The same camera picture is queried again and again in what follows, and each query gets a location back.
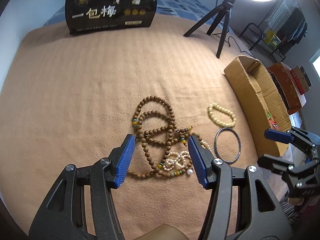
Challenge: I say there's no dark metal bangle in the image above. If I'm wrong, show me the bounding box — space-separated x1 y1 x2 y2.
213 127 241 165

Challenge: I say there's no brown wooden bead necklace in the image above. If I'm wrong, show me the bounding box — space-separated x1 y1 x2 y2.
127 95 205 179

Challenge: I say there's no white pearl necklace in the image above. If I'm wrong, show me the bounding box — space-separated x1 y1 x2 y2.
163 141 212 176

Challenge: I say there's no cardboard box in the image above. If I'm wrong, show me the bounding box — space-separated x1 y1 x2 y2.
224 55 291 157

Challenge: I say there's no orange cloth covered stool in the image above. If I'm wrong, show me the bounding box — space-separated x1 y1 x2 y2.
267 62 306 115

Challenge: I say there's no red book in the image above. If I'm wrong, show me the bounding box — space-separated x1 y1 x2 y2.
290 66 312 94

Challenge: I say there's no yellow box on rack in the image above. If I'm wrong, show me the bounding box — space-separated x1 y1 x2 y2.
264 29 281 49

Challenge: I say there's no black clothes rack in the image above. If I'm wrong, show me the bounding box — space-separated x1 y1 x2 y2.
239 1 308 61

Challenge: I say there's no striped hanging cloth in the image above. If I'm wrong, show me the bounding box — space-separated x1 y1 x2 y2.
265 0 299 32

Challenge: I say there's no black tripod stand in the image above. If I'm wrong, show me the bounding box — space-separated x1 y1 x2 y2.
183 0 236 59

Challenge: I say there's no black snack bag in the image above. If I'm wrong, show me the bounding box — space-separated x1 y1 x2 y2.
65 0 157 35

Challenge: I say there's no blue patterned bed sheet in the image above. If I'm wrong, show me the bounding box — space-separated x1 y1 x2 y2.
43 0 235 34

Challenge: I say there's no cream bead bracelet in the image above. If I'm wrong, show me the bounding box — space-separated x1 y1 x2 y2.
207 102 237 128

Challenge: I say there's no black power cable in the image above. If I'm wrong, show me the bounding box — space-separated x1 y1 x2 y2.
215 0 251 55

